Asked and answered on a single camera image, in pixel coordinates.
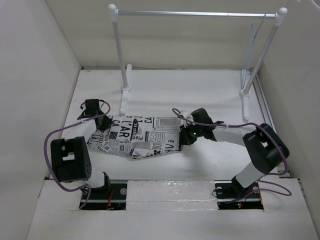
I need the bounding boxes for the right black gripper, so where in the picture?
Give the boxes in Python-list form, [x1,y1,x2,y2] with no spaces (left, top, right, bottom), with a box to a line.
[178,121,203,146]

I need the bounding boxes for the newspaper print trousers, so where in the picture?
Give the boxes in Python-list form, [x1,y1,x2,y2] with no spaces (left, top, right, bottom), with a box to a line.
[87,115,183,160]

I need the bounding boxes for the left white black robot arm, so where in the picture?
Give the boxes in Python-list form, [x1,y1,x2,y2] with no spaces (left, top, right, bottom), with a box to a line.
[43,98,112,199]

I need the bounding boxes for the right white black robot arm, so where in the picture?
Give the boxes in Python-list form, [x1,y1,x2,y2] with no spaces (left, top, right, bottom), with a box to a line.
[172,108,290,202]

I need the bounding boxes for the white foam block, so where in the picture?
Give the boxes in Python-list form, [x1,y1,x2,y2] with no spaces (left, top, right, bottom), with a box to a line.
[126,180,218,212]

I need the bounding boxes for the white metal clothes rack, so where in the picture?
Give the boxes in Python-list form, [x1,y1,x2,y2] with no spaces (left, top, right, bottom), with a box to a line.
[108,4,288,122]

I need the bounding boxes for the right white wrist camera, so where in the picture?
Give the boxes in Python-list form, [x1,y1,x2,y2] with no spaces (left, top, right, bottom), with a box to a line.
[180,110,194,126]

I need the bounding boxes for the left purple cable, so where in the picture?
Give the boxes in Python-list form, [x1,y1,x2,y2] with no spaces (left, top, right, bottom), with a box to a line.
[43,99,111,208]

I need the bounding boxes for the purple cable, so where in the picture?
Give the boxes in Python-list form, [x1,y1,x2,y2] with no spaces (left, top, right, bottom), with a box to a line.
[43,99,111,208]
[171,107,293,205]

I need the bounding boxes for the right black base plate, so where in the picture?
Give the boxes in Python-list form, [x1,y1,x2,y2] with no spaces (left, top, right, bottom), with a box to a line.
[211,180,264,210]

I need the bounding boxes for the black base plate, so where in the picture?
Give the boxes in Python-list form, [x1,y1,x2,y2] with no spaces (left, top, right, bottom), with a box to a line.
[79,180,128,211]
[211,180,264,210]

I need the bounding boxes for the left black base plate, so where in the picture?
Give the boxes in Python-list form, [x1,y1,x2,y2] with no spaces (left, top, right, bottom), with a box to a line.
[79,180,128,211]

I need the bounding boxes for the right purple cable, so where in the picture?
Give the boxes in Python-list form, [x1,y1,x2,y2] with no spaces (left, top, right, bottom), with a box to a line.
[171,107,293,205]

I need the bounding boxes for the light blue wire hanger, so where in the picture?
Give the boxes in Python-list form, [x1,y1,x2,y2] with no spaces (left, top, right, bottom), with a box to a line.
[241,13,267,90]

